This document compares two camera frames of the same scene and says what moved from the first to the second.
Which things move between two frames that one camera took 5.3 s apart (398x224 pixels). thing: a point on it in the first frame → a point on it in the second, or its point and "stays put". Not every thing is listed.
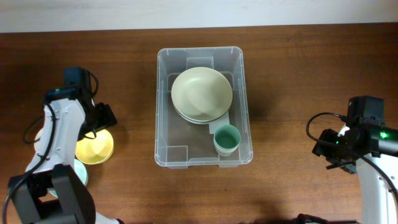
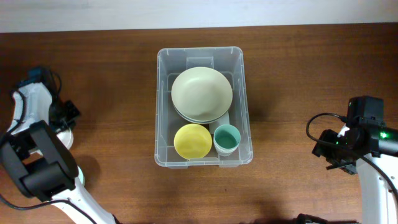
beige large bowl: (201, 94) stays put
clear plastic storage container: (180, 144) stays put
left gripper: (108, 117) → (67, 125)
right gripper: (324, 149) stays put
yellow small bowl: (95, 150) → (193, 141)
